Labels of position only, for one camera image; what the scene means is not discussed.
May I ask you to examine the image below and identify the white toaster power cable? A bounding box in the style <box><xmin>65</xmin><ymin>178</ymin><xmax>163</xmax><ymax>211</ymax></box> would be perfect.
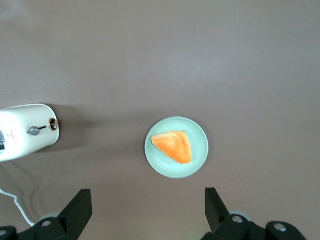
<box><xmin>0</xmin><ymin>187</ymin><xmax>35</xmax><ymax>227</ymax></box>

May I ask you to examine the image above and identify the orange triangular pastry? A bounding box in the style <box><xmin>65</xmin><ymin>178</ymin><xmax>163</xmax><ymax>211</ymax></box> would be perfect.
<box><xmin>151</xmin><ymin>129</ymin><xmax>193</xmax><ymax>165</ymax></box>

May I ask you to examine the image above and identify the white two-slot toaster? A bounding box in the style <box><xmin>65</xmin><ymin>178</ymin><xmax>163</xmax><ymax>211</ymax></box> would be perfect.
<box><xmin>0</xmin><ymin>103</ymin><xmax>61</xmax><ymax>163</ymax></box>

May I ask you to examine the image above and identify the light green round plate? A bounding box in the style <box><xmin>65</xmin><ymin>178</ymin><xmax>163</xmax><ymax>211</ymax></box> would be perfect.
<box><xmin>144</xmin><ymin>116</ymin><xmax>210</xmax><ymax>179</ymax></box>

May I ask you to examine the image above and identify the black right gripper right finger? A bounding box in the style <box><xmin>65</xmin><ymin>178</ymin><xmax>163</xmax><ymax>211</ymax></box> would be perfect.
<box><xmin>204</xmin><ymin>187</ymin><xmax>266</xmax><ymax>240</ymax></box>

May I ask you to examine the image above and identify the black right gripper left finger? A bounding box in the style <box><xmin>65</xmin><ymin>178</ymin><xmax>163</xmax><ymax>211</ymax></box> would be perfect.
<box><xmin>32</xmin><ymin>189</ymin><xmax>93</xmax><ymax>240</ymax></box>

